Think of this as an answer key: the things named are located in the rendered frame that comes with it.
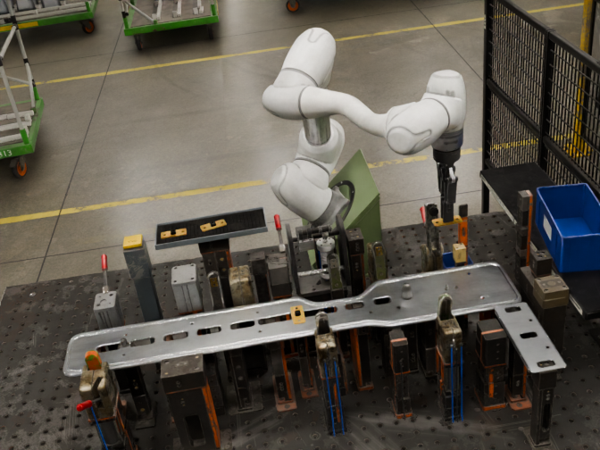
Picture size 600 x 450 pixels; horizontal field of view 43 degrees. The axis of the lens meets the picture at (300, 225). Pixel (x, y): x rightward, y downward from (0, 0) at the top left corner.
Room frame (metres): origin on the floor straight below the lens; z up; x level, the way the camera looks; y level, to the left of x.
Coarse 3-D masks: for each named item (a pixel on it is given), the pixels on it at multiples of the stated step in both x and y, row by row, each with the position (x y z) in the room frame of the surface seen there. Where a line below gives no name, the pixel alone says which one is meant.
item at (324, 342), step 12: (324, 336) 1.66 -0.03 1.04; (324, 348) 1.60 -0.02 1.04; (336, 348) 1.61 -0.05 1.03; (324, 360) 1.60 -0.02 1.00; (336, 360) 1.60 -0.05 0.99; (324, 372) 1.60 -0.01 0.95; (336, 372) 1.60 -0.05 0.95; (324, 384) 1.61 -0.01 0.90; (336, 384) 1.61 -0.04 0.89; (324, 396) 1.65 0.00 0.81; (336, 396) 1.61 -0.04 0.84; (324, 408) 1.66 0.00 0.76; (336, 408) 1.61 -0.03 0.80; (324, 420) 1.66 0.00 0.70; (336, 420) 1.61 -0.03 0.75; (336, 432) 1.60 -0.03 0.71; (348, 432) 1.60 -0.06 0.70
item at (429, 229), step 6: (426, 204) 2.01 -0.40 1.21; (432, 204) 2.01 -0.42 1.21; (426, 210) 2.00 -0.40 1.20; (432, 210) 1.97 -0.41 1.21; (426, 216) 2.00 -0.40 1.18; (432, 216) 2.00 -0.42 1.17; (426, 222) 2.00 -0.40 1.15; (426, 228) 2.00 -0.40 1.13; (432, 228) 2.00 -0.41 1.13; (432, 234) 1.99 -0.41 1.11; (438, 234) 1.98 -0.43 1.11; (432, 240) 1.99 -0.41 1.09; (438, 240) 1.98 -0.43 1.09; (438, 246) 1.98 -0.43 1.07; (438, 252) 1.97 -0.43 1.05
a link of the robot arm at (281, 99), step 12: (288, 72) 2.23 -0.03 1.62; (300, 72) 2.22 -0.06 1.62; (276, 84) 2.23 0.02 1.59; (288, 84) 2.20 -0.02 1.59; (300, 84) 2.19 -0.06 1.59; (312, 84) 2.22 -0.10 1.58; (264, 96) 2.24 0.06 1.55; (276, 96) 2.19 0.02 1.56; (288, 96) 2.16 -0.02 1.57; (276, 108) 2.18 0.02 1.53; (288, 108) 2.14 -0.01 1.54
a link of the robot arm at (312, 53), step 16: (304, 32) 2.36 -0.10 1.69; (320, 32) 2.35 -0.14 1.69; (304, 48) 2.29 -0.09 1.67; (320, 48) 2.29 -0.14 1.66; (288, 64) 2.26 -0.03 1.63; (304, 64) 2.24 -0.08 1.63; (320, 64) 2.26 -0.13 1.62; (320, 80) 2.25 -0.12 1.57; (304, 128) 2.55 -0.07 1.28; (320, 128) 2.50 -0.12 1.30; (336, 128) 2.65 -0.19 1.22; (304, 144) 2.60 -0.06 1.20; (320, 144) 2.57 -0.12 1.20; (336, 144) 2.59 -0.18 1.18; (304, 160) 2.60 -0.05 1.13; (320, 160) 2.58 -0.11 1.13; (336, 160) 2.63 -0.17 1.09
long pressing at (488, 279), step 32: (384, 288) 1.89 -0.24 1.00; (416, 288) 1.87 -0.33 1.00; (448, 288) 1.85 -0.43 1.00; (480, 288) 1.83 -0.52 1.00; (512, 288) 1.81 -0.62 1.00; (160, 320) 1.88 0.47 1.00; (192, 320) 1.86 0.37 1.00; (224, 320) 1.84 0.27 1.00; (256, 320) 1.82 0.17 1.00; (352, 320) 1.76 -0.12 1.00; (384, 320) 1.74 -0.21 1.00; (416, 320) 1.72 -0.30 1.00; (128, 352) 1.75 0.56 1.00; (160, 352) 1.73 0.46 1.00; (192, 352) 1.71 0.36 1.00
